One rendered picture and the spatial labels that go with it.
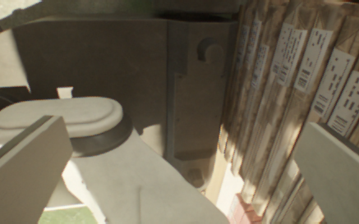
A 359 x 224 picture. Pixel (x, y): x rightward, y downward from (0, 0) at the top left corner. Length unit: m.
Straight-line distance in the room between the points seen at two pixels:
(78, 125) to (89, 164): 0.06
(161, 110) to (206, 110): 0.11
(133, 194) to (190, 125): 0.29
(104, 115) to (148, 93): 0.16
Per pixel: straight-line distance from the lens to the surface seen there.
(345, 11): 0.37
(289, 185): 0.47
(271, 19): 0.48
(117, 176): 0.31
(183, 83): 0.46
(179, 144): 0.55
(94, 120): 0.35
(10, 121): 0.39
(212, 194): 0.94
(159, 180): 0.29
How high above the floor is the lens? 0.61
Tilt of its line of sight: 57 degrees down
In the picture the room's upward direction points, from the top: 158 degrees clockwise
